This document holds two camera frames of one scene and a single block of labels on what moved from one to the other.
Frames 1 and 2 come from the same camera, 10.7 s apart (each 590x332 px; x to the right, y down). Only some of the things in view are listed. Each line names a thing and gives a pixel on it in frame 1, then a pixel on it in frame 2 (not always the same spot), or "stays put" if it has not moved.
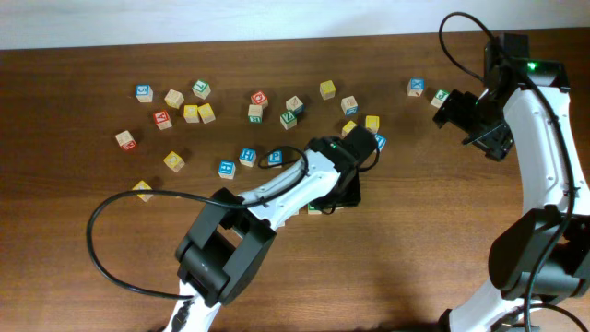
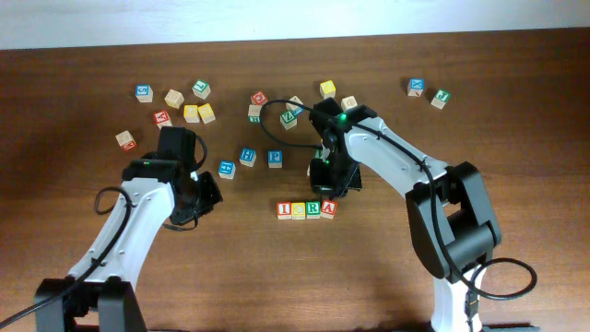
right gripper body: (477, 120) → (334, 176)
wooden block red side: (125, 141) stays put
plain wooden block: (174, 99) stays put
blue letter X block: (416, 87) stays put
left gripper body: (344, 199) → (205, 194)
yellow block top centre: (327, 89) stays put
